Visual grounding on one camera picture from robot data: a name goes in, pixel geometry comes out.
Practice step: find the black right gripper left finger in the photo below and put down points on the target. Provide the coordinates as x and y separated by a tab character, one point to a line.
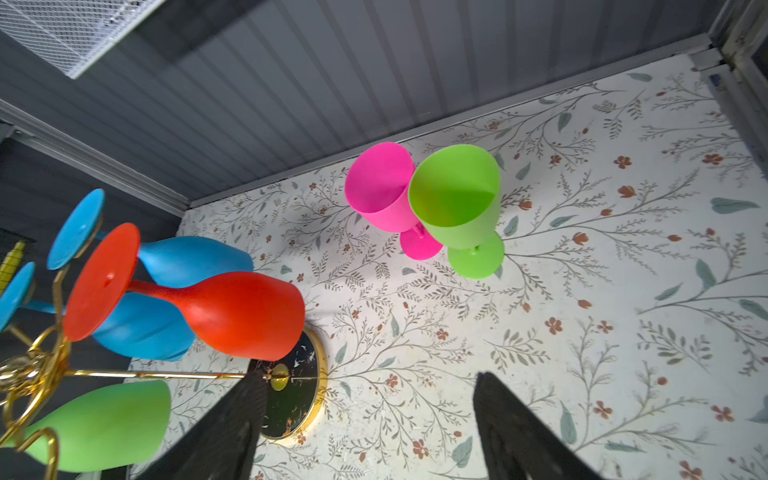
222	445

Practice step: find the blue wine glass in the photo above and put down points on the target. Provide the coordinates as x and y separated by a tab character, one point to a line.
176	262
139	326

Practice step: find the gold wine glass rack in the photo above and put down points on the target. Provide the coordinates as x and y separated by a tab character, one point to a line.
29	380

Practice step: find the floral table mat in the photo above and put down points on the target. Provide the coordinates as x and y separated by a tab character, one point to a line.
630	312

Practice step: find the red wine glass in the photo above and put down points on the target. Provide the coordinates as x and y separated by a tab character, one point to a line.
241	314

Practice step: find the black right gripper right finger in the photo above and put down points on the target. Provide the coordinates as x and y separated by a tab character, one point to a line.
515	443

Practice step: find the green wine glass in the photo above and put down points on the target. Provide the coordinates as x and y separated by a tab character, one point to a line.
110	427
456	194

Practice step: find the magenta wine glass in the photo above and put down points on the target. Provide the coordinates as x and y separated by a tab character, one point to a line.
377	186

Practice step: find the yellow marker pen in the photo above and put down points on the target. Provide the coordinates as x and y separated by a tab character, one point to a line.
10	264

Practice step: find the white wire mesh basket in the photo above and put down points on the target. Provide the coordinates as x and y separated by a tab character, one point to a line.
73	35

